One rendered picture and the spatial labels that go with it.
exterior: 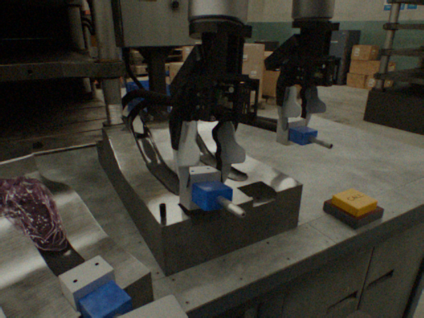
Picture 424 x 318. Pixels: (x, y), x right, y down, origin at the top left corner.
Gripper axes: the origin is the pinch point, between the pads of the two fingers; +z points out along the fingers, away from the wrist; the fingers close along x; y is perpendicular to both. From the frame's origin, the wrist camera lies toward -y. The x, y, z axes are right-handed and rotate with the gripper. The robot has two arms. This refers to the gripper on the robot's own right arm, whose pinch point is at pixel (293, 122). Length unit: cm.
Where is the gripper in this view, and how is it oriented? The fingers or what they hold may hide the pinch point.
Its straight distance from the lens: 70.1
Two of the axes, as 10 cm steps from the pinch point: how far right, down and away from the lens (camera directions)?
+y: 4.9, 3.5, -8.0
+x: 8.7, -2.0, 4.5
